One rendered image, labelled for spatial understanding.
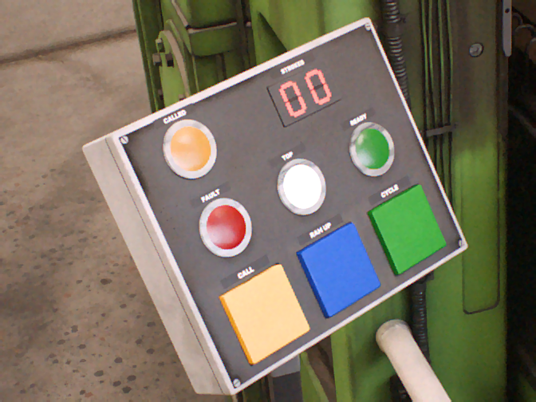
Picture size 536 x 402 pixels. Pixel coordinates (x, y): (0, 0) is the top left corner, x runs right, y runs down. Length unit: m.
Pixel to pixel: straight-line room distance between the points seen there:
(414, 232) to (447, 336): 0.54
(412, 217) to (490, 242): 0.46
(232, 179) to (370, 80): 0.21
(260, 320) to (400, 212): 0.21
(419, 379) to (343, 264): 0.45
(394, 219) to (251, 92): 0.21
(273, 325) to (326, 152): 0.19
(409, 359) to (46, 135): 2.27
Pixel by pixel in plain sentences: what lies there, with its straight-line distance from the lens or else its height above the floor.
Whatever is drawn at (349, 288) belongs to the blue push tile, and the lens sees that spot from 1.26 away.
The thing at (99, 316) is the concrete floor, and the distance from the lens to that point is 2.96.
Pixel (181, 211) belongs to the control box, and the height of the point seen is 1.12.
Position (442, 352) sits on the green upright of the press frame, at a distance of 1.84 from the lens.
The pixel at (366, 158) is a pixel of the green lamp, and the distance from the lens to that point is 1.29.
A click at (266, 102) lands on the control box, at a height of 1.17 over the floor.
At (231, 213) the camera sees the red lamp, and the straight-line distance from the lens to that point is 1.20.
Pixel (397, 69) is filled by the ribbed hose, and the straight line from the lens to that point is 1.54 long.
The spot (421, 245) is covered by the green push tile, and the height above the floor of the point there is 0.99.
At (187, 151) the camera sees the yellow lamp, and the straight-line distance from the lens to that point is 1.18.
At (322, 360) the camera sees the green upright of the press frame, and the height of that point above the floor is 0.36.
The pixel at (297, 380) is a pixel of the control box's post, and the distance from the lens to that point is 1.47.
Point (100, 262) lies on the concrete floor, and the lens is 3.15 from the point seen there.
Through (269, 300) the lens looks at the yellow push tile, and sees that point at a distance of 1.20.
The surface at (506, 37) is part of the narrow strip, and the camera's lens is 1.61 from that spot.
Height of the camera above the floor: 1.74
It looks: 32 degrees down
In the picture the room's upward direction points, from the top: 7 degrees counter-clockwise
